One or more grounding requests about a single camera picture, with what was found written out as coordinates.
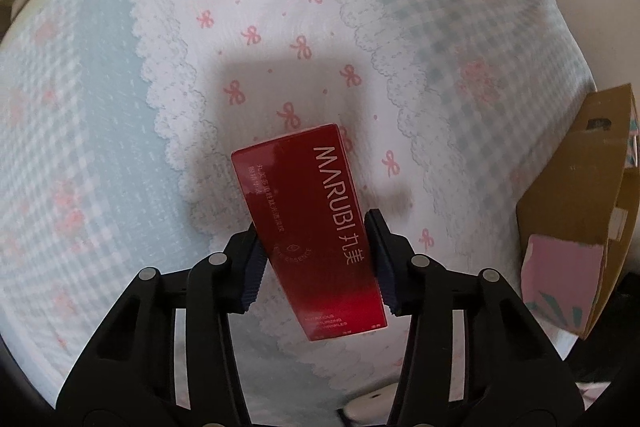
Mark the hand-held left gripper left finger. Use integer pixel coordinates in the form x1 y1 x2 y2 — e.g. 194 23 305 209
55 224 268 427

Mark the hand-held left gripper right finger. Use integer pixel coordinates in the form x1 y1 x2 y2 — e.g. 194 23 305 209
364 208 586 427

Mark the red carton box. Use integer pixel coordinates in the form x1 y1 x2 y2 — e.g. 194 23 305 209
231 123 389 342

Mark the pink printed cardboard box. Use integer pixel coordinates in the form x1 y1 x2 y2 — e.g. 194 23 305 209
516 84 640 340

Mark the white rounded object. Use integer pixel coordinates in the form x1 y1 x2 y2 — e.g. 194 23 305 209
345 377 401 414

